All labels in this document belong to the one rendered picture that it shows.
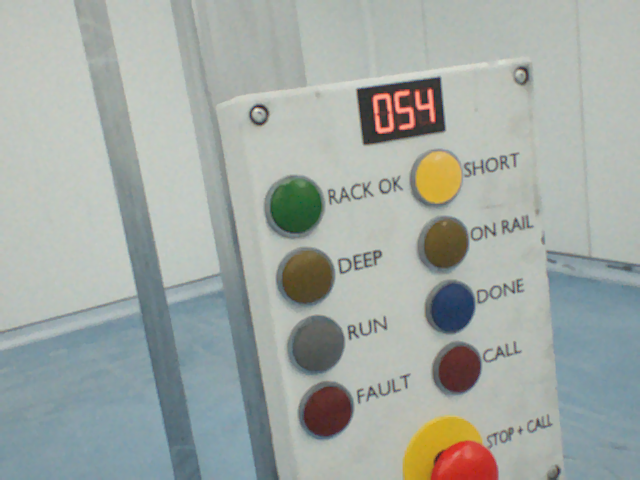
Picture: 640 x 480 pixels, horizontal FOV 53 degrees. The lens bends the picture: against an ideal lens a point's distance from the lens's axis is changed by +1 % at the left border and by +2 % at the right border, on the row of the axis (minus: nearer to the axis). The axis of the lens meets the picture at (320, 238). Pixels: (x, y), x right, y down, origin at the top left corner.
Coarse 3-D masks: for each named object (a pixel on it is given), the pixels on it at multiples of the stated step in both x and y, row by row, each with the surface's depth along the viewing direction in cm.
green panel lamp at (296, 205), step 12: (288, 180) 30; (300, 180) 30; (276, 192) 30; (288, 192) 30; (300, 192) 30; (312, 192) 30; (276, 204) 30; (288, 204) 30; (300, 204) 30; (312, 204) 30; (276, 216) 30; (288, 216) 30; (300, 216) 30; (312, 216) 30; (288, 228) 30; (300, 228) 30
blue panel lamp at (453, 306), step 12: (444, 288) 34; (456, 288) 34; (444, 300) 34; (456, 300) 34; (468, 300) 34; (432, 312) 34; (444, 312) 34; (456, 312) 34; (468, 312) 34; (444, 324) 34; (456, 324) 34
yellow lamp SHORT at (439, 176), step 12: (432, 156) 32; (444, 156) 33; (420, 168) 32; (432, 168) 32; (444, 168) 33; (456, 168) 33; (420, 180) 32; (432, 180) 32; (444, 180) 33; (456, 180) 33; (420, 192) 33; (432, 192) 33; (444, 192) 33; (456, 192) 33
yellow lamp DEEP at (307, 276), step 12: (300, 252) 31; (312, 252) 31; (288, 264) 30; (300, 264) 30; (312, 264) 31; (324, 264) 31; (288, 276) 30; (300, 276) 30; (312, 276) 31; (324, 276) 31; (288, 288) 30; (300, 288) 31; (312, 288) 31; (324, 288) 31; (300, 300) 31; (312, 300) 31
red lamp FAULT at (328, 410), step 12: (312, 396) 32; (324, 396) 32; (336, 396) 32; (348, 396) 33; (312, 408) 32; (324, 408) 32; (336, 408) 32; (348, 408) 32; (312, 420) 32; (324, 420) 32; (336, 420) 32; (348, 420) 33; (312, 432) 32; (324, 432) 32; (336, 432) 32
